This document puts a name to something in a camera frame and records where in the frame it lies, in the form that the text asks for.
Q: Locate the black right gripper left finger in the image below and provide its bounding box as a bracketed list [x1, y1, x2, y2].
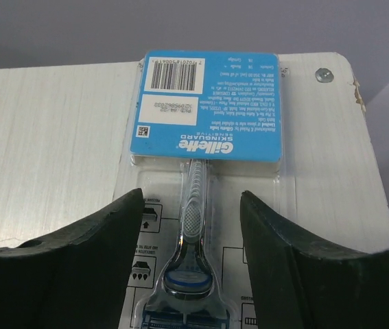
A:
[0, 188, 145, 328]

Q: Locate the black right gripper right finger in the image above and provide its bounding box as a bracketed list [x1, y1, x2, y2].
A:
[239, 191, 389, 328]

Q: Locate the blue razor blister pack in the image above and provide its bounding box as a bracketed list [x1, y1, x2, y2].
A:
[115, 50, 286, 328]

